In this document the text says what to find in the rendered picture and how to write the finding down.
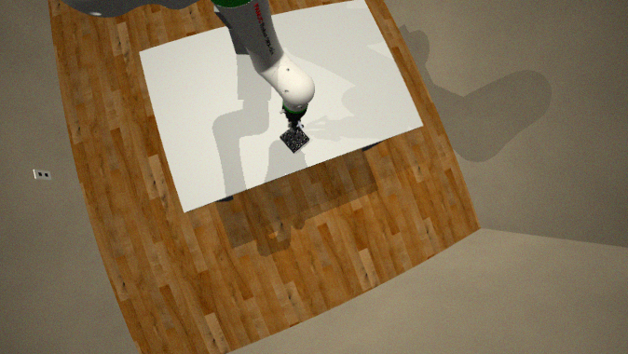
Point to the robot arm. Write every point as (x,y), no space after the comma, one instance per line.
(251,20)

